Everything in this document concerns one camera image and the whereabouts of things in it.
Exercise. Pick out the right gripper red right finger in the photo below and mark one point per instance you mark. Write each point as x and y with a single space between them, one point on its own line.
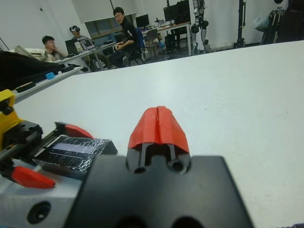
173 130

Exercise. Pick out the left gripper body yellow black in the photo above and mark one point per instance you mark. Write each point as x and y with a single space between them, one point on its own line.
9 118

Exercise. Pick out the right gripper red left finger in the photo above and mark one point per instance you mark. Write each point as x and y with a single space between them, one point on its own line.
147 130

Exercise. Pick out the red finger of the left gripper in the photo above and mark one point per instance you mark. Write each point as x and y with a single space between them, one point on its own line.
31 178
76 130

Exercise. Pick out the black foil-wrapped box lid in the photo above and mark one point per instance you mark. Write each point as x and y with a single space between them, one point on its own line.
76 149

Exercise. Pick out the flat black object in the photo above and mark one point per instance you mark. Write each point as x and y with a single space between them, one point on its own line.
25 87

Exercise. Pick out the white side table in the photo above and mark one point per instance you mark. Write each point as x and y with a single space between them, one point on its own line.
59 78

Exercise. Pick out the small blue block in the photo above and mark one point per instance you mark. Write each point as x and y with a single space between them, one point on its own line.
50 76

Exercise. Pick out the small black device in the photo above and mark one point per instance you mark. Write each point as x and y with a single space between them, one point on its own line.
67 69

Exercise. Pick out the person in beige jacket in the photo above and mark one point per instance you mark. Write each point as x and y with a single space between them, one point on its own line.
51 53

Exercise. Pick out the office chair with blue jacket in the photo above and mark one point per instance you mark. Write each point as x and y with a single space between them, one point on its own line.
140 45

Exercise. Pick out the white office desk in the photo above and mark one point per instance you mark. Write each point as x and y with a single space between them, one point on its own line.
99 47

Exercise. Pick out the open laptop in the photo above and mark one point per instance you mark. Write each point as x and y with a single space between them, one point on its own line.
87 44

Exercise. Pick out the grey office chair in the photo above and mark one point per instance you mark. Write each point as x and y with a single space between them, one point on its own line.
152 40

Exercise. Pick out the person wearing VR headset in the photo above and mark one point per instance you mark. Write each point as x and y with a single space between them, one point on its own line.
79 35

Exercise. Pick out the person in black shirt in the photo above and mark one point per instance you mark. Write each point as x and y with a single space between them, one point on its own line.
127 35

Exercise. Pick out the white desk with wooden edge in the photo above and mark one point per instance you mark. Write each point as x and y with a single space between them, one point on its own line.
175 25

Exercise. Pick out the silver standing humanoid robot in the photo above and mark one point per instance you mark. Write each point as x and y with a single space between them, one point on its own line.
200 26

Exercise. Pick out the small black monitor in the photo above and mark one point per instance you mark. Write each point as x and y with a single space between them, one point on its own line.
142 21

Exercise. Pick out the large black monitor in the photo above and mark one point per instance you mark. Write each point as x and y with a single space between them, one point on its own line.
177 12

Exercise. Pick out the black tripod stand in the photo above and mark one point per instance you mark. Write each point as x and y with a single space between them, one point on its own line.
240 23

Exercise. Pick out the pale plastic bag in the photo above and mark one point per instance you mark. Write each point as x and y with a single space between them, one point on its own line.
260 21

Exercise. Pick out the bundle of dark tripods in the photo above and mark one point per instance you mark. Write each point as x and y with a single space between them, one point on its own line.
273 26

